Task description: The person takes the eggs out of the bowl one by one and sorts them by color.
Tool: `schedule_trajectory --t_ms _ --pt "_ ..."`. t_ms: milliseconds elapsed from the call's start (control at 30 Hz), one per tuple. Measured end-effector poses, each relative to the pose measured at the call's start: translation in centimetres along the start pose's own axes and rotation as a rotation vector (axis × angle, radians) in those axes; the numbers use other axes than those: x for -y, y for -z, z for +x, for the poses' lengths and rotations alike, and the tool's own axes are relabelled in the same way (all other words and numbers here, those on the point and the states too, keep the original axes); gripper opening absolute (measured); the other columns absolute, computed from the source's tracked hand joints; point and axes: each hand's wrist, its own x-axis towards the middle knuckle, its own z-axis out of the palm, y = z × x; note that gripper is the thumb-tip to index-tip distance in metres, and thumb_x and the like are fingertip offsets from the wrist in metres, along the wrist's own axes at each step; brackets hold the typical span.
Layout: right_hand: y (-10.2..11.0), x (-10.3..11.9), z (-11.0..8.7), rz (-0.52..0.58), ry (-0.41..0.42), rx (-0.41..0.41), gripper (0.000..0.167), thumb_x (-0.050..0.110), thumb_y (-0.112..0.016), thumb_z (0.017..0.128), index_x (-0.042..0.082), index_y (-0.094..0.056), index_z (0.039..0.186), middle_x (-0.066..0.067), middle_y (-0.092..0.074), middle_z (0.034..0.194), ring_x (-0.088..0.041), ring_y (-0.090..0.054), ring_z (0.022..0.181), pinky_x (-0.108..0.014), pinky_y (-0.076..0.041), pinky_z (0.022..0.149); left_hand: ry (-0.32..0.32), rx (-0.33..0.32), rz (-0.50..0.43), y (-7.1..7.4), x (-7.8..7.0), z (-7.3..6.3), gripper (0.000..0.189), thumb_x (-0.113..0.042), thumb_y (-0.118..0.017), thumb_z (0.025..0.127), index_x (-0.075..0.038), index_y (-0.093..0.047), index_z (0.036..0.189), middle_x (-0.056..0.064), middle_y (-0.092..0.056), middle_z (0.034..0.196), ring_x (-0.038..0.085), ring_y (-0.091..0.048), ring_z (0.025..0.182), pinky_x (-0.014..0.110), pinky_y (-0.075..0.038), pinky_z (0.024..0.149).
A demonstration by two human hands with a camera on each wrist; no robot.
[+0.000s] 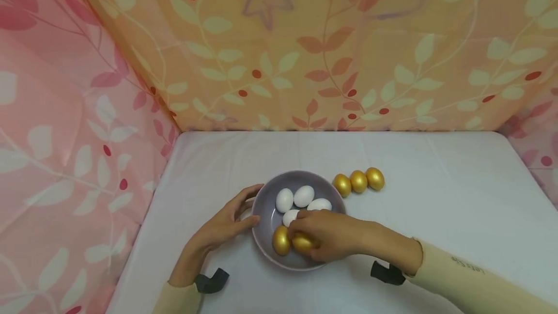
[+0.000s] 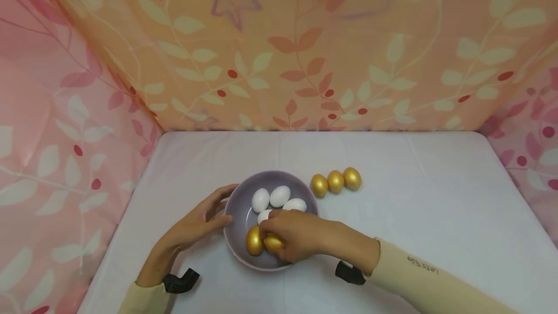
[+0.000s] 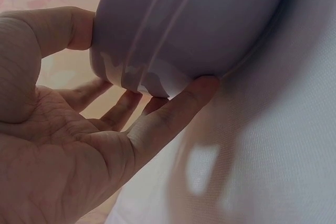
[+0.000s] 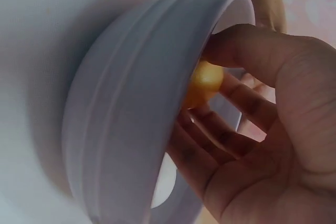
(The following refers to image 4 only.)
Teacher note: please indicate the person's right hand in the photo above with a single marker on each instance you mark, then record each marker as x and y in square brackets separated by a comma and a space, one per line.
[288, 134]

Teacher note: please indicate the person's right thumb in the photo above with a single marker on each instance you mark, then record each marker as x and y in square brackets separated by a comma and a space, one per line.
[244, 47]

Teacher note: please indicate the small yellow ball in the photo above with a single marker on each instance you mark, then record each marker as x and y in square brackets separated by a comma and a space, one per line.
[203, 83]

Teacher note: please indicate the white ceramic bowl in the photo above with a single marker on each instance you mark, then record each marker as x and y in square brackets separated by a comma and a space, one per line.
[126, 108]

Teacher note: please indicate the tan flat block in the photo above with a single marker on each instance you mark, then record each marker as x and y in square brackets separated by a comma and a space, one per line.
[270, 9]

